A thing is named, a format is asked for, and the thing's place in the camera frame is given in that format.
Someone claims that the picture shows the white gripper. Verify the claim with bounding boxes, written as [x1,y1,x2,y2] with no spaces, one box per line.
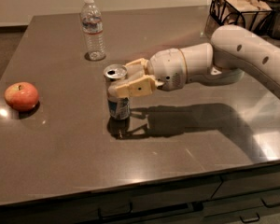
[107,49,187,98]

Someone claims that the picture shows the silver blue redbull can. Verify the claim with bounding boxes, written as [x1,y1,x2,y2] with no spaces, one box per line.
[104,64,130,120]

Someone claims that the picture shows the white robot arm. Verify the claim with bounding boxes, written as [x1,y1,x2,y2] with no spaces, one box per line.
[107,25,280,100]

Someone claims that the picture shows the clear plastic water bottle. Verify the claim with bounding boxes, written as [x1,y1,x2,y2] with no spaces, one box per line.
[80,0,105,61]

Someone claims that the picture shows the white napkins in basket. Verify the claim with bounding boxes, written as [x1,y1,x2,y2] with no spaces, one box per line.
[219,0,272,31]

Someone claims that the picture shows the red apple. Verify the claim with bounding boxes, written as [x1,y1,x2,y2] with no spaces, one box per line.
[4,82,39,112]

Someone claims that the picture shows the dark drawer left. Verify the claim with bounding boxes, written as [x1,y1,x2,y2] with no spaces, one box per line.
[0,176,221,224]

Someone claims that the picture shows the dark drawer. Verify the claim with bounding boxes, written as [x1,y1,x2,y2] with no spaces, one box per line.
[0,176,221,224]
[212,164,280,199]

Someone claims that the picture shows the dark drawer right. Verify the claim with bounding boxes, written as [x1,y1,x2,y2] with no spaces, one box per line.
[212,164,280,199]

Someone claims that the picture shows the black wire napkin basket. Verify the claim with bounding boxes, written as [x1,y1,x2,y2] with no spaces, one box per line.
[210,0,273,35]

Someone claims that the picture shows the black drawer handle left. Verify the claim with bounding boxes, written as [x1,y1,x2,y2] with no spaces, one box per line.
[97,202,133,220]

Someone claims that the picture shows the black drawer handle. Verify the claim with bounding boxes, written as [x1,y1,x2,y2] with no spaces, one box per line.
[261,194,280,208]
[97,202,133,220]
[240,213,260,224]

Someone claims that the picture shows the black lower drawer handle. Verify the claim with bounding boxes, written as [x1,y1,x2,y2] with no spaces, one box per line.
[240,213,260,224]

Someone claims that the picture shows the black drawer handle right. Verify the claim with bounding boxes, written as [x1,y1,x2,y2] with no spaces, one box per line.
[261,194,280,208]

